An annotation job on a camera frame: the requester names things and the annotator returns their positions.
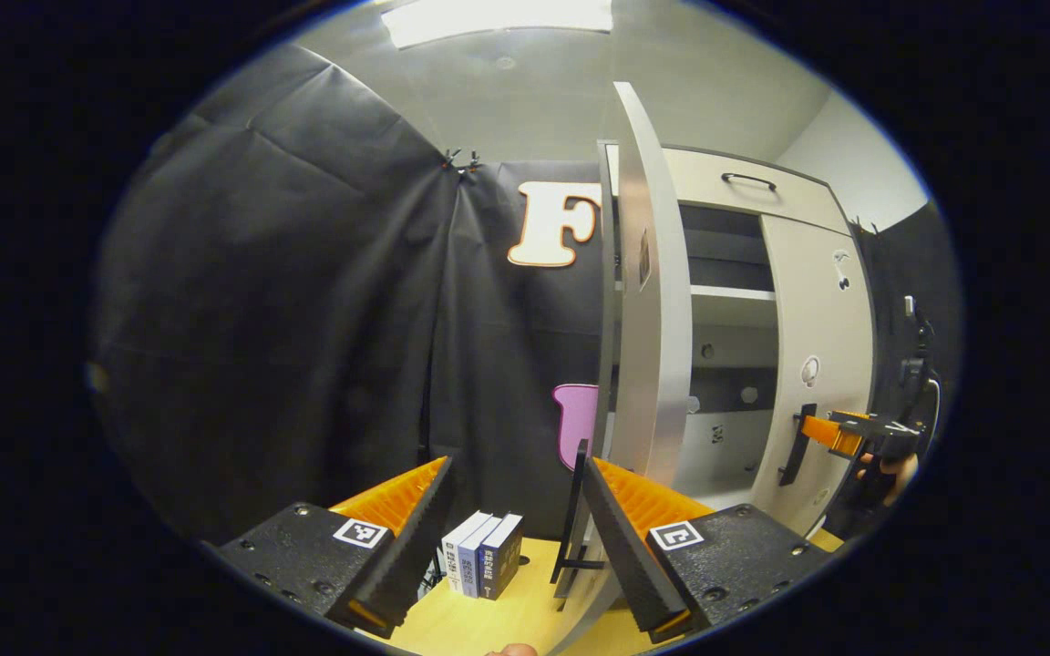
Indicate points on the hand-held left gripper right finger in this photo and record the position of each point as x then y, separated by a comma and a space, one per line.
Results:
625, 556

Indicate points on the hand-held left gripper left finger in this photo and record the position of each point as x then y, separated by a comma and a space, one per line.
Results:
416, 547

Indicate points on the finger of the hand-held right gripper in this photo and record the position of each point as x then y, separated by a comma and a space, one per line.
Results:
830, 433

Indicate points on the white cabinet door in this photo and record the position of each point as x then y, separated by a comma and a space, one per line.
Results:
808, 319
653, 364

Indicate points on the white and grey cabinet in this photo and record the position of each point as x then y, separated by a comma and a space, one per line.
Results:
735, 346

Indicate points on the white cabinet drawer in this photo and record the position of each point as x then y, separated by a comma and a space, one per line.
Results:
798, 205

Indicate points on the white book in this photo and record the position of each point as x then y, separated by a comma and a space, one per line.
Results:
461, 547

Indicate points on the light blue book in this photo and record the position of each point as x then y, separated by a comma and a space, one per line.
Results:
478, 560

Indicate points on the dark blue book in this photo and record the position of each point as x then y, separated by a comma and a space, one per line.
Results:
499, 560

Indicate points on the black spring clip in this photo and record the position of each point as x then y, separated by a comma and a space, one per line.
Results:
472, 162
452, 161

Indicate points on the ceiling light panel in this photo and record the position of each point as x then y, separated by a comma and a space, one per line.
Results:
498, 18

